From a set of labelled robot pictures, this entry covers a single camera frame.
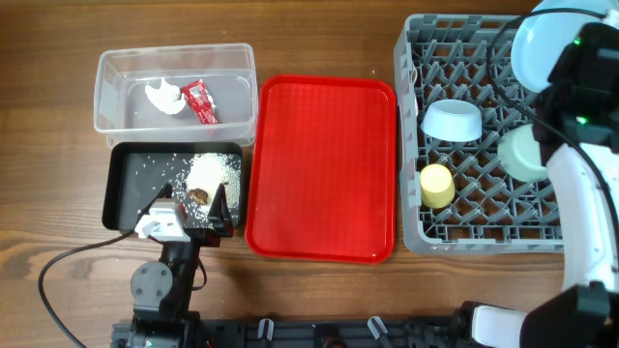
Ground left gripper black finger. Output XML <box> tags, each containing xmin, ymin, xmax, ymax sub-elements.
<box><xmin>207</xmin><ymin>184</ymin><xmax>232</xmax><ymax>223</ymax></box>
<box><xmin>138</xmin><ymin>183</ymin><xmax>173</xmax><ymax>216</ymax></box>

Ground food scraps with rice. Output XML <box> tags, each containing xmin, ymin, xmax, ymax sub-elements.
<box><xmin>133</xmin><ymin>152</ymin><xmax>243</xmax><ymax>218</ymax></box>

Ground light blue plate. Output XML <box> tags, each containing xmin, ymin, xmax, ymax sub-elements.
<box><xmin>511</xmin><ymin>0</ymin><xmax>618</xmax><ymax>93</ymax></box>

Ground mint green bowl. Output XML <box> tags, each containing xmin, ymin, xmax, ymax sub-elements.
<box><xmin>497</xmin><ymin>124</ymin><xmax>547</xmax><ymax>183</ymax></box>

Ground white napkin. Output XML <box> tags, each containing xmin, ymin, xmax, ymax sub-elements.
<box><xmin>144</xmin><ymin>77</ymin><xmax>187</xmax><ymax>115</ymax></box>

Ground red ketchup packet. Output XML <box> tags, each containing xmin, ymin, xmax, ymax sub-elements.
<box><xmin>180</xmin><ymin>79</ymin><xmax>219</xmax><ymax>125</ymax></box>

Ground light blue small bowl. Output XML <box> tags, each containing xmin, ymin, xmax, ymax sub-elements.
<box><xmin>421</xmin><ymin>100</ymin><xmax>483</xmax><ymax>142</ymax></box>

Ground yellow plastic cup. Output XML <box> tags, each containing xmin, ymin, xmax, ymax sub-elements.
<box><xmin>420</xmin><ymin>163</ymin><xmax>456</xmax><ymax>209</ymax></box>

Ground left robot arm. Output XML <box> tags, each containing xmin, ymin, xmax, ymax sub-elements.
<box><xmin>112</xmin><ymin>184</ymin><xmax>234</xmax><ymax>348</ymax></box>

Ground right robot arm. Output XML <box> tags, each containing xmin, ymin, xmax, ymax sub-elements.
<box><xmin>519</xmin><ymin>22</ymin><xmax>618</xmax><ymax>347</ymax></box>

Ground black waste tray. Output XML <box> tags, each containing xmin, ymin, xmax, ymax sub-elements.
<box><xmin>102</xmin><ymin>142</ymin><xmax>247</xmax><ymax>231</ymax></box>

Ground grey dishwasher rack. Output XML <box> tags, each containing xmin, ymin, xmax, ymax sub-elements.
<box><xmin>394</xmin><ymin>14</ymin><xmax>563</xmax><ymax>255</ymax></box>

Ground clear plastic bin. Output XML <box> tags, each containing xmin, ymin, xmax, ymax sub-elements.
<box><xmin>93</xmin><ymin>43</ymin><xmax>258</xmax><ymax>147</ymax></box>

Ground red serving tray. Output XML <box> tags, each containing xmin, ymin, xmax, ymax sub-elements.
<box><xmin>245</xmin><ymin>74</ymin><xmax>397</xmax><ymax>264</ymax></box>

